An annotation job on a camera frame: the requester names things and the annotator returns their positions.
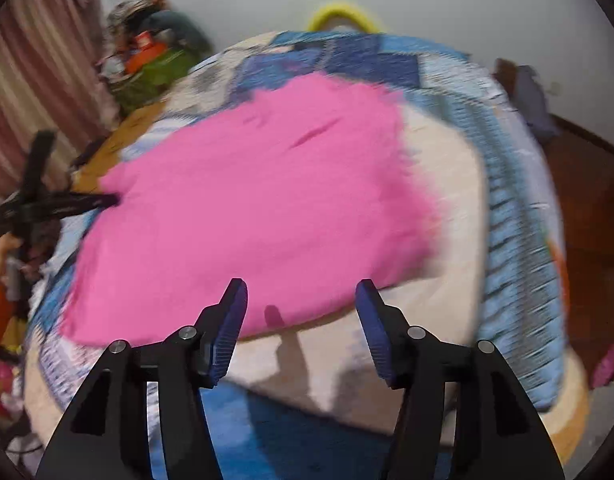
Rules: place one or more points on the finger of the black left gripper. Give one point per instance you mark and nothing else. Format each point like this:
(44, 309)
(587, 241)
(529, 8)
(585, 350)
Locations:
(79, 203)

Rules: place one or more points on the wooden carved headboard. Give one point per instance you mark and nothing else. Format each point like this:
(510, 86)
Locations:
(85, 179)

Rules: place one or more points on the striped pink curtain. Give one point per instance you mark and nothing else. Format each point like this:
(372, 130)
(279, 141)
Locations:
(48, 81)

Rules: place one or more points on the blue patchwork bedspread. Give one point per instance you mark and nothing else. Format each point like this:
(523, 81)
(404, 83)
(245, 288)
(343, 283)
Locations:
(304, 402)

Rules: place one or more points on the yellow hoop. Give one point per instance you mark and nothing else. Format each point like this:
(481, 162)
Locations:
(342, 15)

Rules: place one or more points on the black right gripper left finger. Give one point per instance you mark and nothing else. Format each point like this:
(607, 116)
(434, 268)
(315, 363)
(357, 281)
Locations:
(103, 433)

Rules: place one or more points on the operator left hand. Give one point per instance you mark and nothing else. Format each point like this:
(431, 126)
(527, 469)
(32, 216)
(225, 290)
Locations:
(8, 243)

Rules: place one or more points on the orange box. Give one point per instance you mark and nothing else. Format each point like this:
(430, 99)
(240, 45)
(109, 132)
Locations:
(143, 57)

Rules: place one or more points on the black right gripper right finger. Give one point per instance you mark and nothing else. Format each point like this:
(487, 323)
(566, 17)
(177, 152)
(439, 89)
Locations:
(498, 434)

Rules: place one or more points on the brown wooden door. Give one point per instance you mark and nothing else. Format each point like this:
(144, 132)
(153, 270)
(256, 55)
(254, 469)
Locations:
(582, 167)

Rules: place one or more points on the pink knit shirt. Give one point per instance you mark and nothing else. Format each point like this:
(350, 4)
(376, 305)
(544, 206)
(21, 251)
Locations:
(301, 191)

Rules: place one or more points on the dark green cushion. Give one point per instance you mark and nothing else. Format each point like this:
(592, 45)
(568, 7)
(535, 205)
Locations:
(176, 29)

